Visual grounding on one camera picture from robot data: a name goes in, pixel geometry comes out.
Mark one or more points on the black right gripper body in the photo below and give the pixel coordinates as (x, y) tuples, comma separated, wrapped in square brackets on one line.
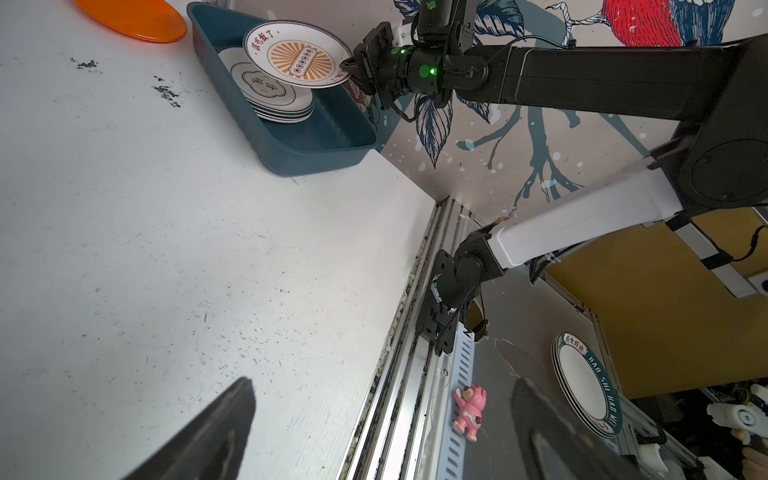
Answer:
[(385, 64)]

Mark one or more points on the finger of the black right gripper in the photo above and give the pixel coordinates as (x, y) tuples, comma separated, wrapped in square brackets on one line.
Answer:
[(354, 67)]

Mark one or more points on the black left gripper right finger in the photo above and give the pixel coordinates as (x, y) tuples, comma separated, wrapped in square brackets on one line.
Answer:
[(552, 446)]

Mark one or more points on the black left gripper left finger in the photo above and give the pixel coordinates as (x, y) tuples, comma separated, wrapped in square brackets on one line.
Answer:
[(212, 445)]

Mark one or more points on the teal rim plate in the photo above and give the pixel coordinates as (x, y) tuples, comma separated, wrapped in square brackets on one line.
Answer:
[(586, 385)]

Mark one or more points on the white plate cloud emblem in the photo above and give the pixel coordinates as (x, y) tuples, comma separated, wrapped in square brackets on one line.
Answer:
[(270, 98)]

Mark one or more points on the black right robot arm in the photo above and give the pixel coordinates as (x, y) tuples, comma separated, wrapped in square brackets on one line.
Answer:
[(717, 159)]

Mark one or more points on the teal plastic bin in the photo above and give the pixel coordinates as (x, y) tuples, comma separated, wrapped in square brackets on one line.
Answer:
[(333, 134)]

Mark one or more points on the pink pig toy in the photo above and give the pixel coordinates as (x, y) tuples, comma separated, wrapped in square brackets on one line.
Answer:
[(471, 402)]

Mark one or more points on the orange plastic plate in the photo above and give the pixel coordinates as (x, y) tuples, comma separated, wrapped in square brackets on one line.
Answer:
[(154, 21)]

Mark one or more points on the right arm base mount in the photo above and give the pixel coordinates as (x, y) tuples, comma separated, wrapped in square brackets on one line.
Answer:
[(450, 301)]

